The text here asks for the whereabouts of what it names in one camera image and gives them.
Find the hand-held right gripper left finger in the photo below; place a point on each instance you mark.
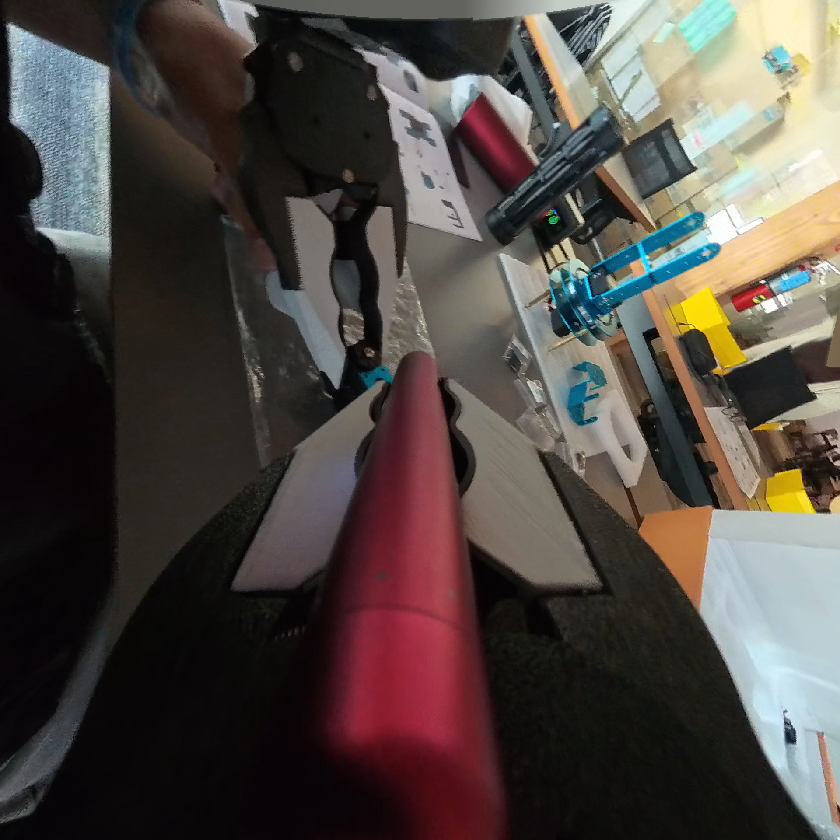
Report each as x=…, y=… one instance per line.
x=295, y=525

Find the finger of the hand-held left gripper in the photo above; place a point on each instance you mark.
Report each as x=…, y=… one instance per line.
x=312, y=262
x=371, y=315

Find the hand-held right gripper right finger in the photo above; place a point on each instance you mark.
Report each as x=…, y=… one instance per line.
x=525, y=518

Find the blue metal servo bracket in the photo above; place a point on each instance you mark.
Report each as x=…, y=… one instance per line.
x=375, y=379

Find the black servo motor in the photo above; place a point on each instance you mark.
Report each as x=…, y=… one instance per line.
x=338, y=390

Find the red electric screwdriver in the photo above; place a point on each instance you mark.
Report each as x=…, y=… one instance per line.
x=394, y=656

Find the person's left forearm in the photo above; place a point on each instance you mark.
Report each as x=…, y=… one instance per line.
x=72, y=33

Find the grey desk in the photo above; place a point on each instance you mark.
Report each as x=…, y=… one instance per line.
x=459, y=295

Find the person's left hand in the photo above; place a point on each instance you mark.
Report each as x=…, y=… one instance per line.
x=197, y=79

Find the clear plastic bag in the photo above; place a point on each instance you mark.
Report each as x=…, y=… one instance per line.
x=407, y=315

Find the pile of small screw bags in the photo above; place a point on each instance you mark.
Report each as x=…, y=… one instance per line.
x=531, y=420

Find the white foam piece with cutout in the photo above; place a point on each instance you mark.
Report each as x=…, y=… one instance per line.
x=623, y=453

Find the white instruction booklet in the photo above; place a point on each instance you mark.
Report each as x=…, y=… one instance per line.
x=436, y=190

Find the white foam sheet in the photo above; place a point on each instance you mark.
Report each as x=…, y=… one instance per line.
x=525, y=308

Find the red metal cylinder case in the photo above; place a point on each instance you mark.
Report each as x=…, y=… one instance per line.
x=499, y=144

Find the white crumpled tissue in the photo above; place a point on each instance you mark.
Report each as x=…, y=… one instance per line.
x=508, y=98

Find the blue wristband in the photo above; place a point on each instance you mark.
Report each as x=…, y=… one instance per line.
x=128, y=59

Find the table with orange edge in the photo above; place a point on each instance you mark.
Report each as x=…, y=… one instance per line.
x=701, y=410

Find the black device with green display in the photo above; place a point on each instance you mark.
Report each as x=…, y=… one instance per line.
x=561, y=223

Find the black cylindrical bit holder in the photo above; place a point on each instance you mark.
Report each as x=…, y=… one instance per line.
x=558, y=174

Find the black bag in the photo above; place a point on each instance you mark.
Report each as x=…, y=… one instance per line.
x=697, y=351

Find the orange and white cardboard box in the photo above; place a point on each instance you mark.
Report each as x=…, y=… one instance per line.
x=754, y=623

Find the person's black clothing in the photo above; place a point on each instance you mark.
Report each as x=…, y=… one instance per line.
x=46, y=459

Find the yellow box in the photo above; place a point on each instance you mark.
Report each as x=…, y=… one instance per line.
x=702, y=315
x=791, y=492

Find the red fire extinguisher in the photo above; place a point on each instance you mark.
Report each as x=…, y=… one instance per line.
x=754, y=298

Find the black mesh chair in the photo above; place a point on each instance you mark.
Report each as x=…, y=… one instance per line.
x=659, y=157

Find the small blue metal bracket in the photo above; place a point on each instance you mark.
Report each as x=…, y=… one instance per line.
x=587, y=394

